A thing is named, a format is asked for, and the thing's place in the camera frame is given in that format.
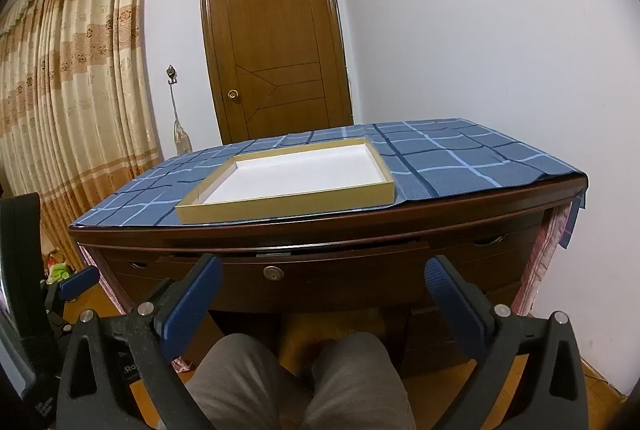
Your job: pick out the small green item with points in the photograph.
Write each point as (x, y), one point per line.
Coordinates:
(59, 271)

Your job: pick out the beige curtain tassel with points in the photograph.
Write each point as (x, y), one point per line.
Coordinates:
(181, 135)

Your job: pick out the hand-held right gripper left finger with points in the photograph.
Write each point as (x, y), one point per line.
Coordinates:
(192, 305)

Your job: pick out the blue checked tablecloth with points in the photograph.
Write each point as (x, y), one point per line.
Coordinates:
(475, 155)

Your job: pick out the grey trousers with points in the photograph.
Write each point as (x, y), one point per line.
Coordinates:
(280, 385)

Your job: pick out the metal wall hook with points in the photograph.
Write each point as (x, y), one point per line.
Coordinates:
(171, 73)

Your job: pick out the round metal drawer lock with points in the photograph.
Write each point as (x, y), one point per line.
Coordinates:
(272, 273)

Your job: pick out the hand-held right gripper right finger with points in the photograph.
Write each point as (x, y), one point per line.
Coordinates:
(455, 305)

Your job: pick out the shallow cardboard tray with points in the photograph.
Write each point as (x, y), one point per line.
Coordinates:
(300, 175)

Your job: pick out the small wooden side drawer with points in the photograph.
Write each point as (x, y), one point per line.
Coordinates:
(500, 247)
(130, 277)

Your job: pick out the brass door knob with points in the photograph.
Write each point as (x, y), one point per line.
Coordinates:
(233, 94)

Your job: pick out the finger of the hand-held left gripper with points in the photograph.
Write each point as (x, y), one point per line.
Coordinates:
(80, 282)

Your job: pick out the brown wooden door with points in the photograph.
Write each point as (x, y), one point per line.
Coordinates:
(270, 35)

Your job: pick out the dark wooden desk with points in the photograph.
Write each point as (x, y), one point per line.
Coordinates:
(450, 220)

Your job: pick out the beige patterned curtain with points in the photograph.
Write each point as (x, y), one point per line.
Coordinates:
(65, 85)

